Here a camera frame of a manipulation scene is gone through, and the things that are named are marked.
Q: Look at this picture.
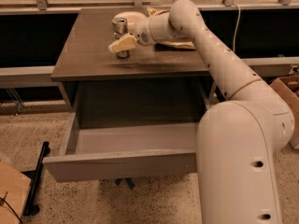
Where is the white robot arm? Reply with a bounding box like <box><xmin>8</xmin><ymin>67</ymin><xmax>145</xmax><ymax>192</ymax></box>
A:
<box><xmin>109</xmin><ymin>0</ymin><xmax>295</xmax><ymax>224</ymax></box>

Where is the white ceramic bowl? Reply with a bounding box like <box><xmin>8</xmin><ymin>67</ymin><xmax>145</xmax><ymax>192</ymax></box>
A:
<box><xmin>116</xmin><ymin>11</ymin><xmax>147</xmax><ymax>26</ymax></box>

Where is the blue cabinet caster base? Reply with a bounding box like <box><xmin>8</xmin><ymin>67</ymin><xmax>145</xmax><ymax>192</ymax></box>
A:
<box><xmin>115</xmin><ymin>178</ymin><xmax>135</xmax><ymax>190</ymax></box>

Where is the silver redbull can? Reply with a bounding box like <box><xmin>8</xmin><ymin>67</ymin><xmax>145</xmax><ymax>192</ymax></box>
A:
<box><xmin>112</xmin><ymin>17</ymin><xmax>130</xmax><ymax>59</ymax></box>

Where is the white hanging cable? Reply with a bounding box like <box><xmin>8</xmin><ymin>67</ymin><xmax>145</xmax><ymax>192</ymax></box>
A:
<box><xmin>232</xmin><ymin>3</ymin><xmax>242</xmax><ymax>53</ymax></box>

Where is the black metal stand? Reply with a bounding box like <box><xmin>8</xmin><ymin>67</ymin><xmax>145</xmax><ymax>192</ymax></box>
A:
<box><xmin>22</xmin><ymin>141</ymin><xmax>50</xmax><ymax>217</ymax></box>

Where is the black cable on box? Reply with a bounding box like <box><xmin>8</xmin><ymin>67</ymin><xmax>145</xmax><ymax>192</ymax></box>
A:
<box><xmin>0</xmin><ymin>191</ymin><xmax>24</xmax><ymax>224</ymax></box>

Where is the brown white chip bag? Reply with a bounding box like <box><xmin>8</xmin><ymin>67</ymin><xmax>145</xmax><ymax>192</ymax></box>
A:
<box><xmin>147</xmin><ymin>7</ymin><xmax>195</xmax><ymax>50</ymax></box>

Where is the brown cardboard box left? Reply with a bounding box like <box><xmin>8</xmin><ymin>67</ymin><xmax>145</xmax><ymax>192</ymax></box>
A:
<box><xmin>0</xmin><ymin>161</ymin><xmax>30</xmax><ymax>224</ymax></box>

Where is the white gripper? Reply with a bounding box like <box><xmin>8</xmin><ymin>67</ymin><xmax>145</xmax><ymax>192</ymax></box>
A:
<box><xmin>108</xmin><ymin>18</ymin><xmax>156</xmax><ymax>53</ymax></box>

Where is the open grey top drawer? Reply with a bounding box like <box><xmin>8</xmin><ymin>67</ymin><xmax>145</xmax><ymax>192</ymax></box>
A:
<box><xmin>42</xmin><ymin>83</ymin><xmax>213</xmax><ymax>184</ymax></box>

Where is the dark brown drawer cabinet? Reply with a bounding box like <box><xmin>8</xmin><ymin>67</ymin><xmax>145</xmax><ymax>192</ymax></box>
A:
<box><xmin>51</xmin><ymin>8</ymin><xmax>208</xmax><ymax>129</ymax></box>

